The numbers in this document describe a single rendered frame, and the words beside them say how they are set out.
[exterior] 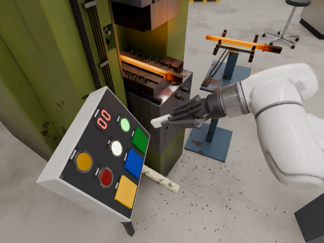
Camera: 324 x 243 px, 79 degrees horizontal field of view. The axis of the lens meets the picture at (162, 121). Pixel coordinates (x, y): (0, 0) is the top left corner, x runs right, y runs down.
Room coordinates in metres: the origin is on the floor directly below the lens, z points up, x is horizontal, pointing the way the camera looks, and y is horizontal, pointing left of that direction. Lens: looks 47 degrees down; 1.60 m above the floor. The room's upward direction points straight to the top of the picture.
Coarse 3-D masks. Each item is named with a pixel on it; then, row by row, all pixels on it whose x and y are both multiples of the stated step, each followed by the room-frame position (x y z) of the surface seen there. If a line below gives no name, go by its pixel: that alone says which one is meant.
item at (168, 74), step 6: (120, 54) 1.10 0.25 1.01; (126, 60) 1.04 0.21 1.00; (132, 60) 1.03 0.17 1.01; (144, 66) 0.97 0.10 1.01; (150, 66) 0.97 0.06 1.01; (162, 72) 0.91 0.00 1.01; (168, 72) 0.89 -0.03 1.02; (174, 72) 0.89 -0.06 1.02; (168, 78) 0.89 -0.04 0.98; (174, 78) 0.87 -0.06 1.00; (180, 78) 0.85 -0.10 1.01; (180, 84) 0.84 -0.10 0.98
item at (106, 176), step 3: (102, 171) 0.27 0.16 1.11; (105, 171) 0.27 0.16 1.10; (108, 171) 0.28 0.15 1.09; (102, 174) 0.26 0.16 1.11; (105, 174) 0.26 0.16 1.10; (108, 174) 0.27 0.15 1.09; (102, 177) 0.25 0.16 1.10; (105, 177) 0.26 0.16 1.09; (108, 177) 0.26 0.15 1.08; (111, 177) 0.27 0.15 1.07; (102, 180) 0.25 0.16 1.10; (105, 180) 0.25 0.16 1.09; (108, 180) 0.25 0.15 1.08; (111, 180) 0.26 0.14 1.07; (102, 183) 0.24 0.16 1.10; (105, 183) 0.24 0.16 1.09; (108, 183) 0.25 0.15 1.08
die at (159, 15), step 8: (160, 0) 0.86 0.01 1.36; (168, 0) 0.91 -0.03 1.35; (176, 0) 0.97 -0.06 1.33; (112, 8) 0.91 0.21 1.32; (120, 8) 0.88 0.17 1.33; (128, 8) 0.86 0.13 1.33; (136, 8) 0.84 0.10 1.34; (144, 8) 0.82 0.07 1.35; (152, 8) 0.81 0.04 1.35; (160, 8) 0.86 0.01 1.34; (168, 8) 0.91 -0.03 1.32; (120, 16) 0.89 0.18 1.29; (128, 16) 0.86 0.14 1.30; (136, 16) 0.84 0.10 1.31; (144, 16) 0.82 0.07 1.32; (152, 16) 0.81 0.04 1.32; (160, 16) 0.86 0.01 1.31; (168, 16) 0.91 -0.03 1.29; (128, 24) 0.87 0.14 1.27; (136, 24) 0.84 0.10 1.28; (144, 24) 0.82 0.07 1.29; (152, 24) 0.81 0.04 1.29; (160, 24) 0.86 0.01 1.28
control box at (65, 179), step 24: (96, 96) 0.49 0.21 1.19; (96, 120) 0.39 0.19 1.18; (120, 120) 0.46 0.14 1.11; (72, 144) 0.29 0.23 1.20; (96, 144) 0.33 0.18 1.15; (120, 144) 0.38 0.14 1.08; (48, 168) 0.24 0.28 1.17; (72, 168) 0.24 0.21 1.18; (96, 168) 0.27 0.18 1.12; (120, 168) 0.31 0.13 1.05; (72, 192) 0.20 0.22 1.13; (96, 192) 0.21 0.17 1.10; (120, 216) 0.18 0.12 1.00
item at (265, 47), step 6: (210, 36) 1.29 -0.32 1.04; (216, 36) 1.29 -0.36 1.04; (228, 42) 1.23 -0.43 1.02; (234, 42) 1.21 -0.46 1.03; (240, 42) 1.20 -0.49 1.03; (246, 42) 1.20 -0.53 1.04; (252, 42) 1.20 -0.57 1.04; (258, 48) 1.15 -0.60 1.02; (264, 48) 1.13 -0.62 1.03; (270, 48) 1.14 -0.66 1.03; (276, 48) 1.12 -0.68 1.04; (282, 48) 1.11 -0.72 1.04
